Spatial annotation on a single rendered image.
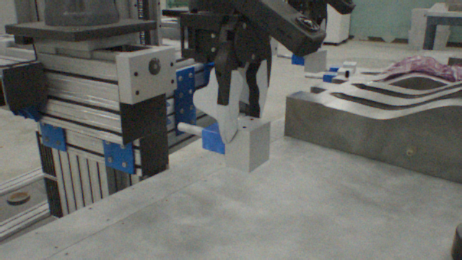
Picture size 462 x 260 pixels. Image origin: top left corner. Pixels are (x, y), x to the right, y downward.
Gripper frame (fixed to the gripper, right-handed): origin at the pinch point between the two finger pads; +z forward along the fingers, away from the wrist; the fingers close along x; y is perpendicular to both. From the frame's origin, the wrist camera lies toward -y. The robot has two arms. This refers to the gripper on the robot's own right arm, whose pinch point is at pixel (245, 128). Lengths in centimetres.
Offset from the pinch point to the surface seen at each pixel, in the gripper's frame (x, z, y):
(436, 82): -70, 6, -12
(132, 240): 10.7, 15.0, 10.6
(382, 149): -33.5, 12.3, -9.4
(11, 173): -66, 96, 212
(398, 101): -47.5, 6.6, -7.9
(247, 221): -2.1, 15.0, 0.6
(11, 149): -87, 96, 250
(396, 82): -68, 7, -3
